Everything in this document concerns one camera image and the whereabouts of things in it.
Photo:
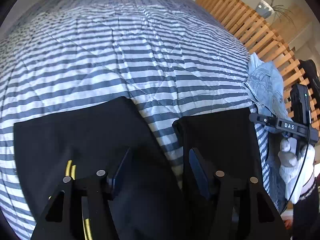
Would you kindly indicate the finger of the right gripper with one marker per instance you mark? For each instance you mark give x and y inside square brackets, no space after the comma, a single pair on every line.
[268,121]

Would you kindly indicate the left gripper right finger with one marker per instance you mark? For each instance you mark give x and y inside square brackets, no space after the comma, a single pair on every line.
[237,208]

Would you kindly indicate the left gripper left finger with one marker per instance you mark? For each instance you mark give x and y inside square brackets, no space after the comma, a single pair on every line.
[79,208]

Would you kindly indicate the black yellow sport shorts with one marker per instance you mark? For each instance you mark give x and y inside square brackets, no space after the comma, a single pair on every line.
[150,204]

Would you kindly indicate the right white gloved hand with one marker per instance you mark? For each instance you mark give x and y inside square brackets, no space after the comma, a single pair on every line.
[297,171]

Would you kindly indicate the light blue denim shirt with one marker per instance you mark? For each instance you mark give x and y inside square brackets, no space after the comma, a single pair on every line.
[265,88]

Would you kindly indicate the potted plant white pot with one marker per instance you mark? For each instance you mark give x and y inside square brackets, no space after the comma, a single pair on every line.
[267,9]

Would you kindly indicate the blue white striped bedsheet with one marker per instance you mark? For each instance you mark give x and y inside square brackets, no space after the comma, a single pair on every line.
[171,57]

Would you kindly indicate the black garment on rail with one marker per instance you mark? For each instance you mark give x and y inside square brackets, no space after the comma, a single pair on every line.
[311,74]

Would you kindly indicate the wooden slatted bed rail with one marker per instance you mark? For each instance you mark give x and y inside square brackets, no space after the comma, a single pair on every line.
[258,37]

